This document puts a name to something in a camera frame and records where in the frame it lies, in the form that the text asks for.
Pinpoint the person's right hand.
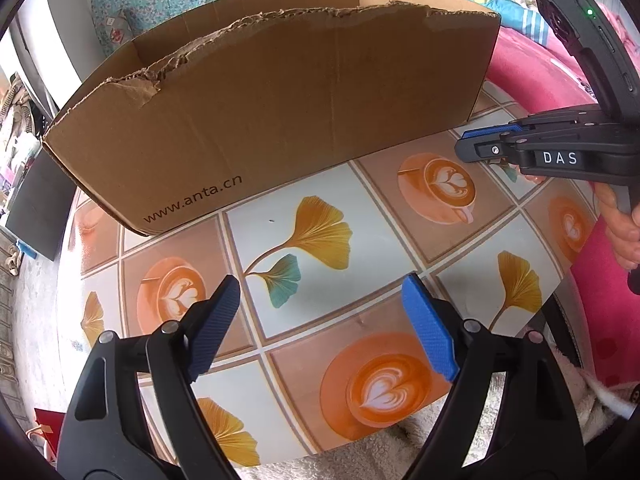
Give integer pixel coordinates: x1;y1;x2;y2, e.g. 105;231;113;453
594;182;640;271

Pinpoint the brown cardboard box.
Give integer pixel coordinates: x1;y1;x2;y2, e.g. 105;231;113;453
44;0;500;235

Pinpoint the dark grey cabinet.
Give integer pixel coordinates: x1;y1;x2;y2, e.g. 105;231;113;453
4;150;76;261

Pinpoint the patterned tablecloth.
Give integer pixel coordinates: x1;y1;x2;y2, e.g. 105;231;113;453
63;129;597;467

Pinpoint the pink floral blanket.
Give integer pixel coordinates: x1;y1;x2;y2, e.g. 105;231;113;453
484;1;640;391

